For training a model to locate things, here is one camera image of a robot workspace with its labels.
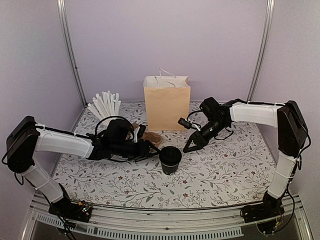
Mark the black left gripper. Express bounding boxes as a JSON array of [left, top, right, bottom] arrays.
[[111, 138, 161, 163]]

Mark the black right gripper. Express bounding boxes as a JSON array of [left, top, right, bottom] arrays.
[[183, 118, 228, 154]]

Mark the black paper coffee cup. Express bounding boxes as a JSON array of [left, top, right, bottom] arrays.
[[161, 162, 179, 176]]

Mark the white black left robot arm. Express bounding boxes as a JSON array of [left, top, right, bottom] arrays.
[[2, 116, 160, 223]]

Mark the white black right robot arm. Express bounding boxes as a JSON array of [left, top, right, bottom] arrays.
[[178, 97, 312, 235]]

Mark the kraft paper takeout bag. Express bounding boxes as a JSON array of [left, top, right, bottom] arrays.
[[143, 67, 191, 131]]

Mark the brown pulp cup carrier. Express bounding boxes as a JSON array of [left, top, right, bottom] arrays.
[[132, 123, 164, 147]]

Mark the white cup holding straws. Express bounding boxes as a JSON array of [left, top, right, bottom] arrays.
[[101, 115, 121, 123]]

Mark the white wrapped straws bundle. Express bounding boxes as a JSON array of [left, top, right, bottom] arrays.
[[87, 90, 122, 120]]

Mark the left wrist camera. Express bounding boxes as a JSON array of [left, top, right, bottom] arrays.
[[133, 124, 146, 143]]

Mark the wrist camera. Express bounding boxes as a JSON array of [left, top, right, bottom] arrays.
[[133, 124, 146, 143], [177, 117, 201, 131]]

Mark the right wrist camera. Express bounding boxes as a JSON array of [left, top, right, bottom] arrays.
[[177, 117, 201, 131]]

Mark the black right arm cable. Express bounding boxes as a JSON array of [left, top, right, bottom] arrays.
[[187, 109, 234, 141]]

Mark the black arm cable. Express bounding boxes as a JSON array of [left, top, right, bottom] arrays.
[[93, 115, 136, 151], [187, 109, 234, 141]]

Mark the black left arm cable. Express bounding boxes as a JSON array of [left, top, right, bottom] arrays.
[[93, 115, 136, 151]]

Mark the front aluminium rail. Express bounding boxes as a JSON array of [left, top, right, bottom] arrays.
[[21, 194, 316, 240]]

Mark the right aluminium frame post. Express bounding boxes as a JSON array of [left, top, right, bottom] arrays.
[[246, 0, 275, 101]]

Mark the aluminium frame post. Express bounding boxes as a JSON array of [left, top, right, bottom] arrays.
[[246, 0, 275, 101], [56, 0, 88, 107]]

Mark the left aluminium frame post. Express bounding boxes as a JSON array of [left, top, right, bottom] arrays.
[[56, 0, 88, 107]]

